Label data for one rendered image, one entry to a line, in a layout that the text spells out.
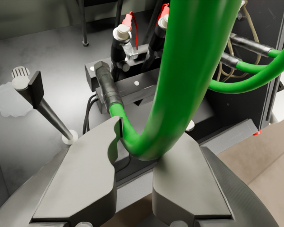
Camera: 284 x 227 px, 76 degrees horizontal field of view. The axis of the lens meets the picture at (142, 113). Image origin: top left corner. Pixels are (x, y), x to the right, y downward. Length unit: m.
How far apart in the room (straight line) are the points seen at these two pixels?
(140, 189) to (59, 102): 0.32
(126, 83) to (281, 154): 1.83
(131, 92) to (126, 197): 0.22
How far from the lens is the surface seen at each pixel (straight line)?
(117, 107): 0.17
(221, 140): 0.50
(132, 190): 0.41
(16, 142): 0.56
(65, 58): 0.62
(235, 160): 1.75
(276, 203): 1.99
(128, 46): 0.30
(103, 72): 0.23
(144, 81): 0.42
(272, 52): 0.41
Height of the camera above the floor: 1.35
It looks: 69 degrees down
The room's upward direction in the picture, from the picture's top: 39 degrees clockwise
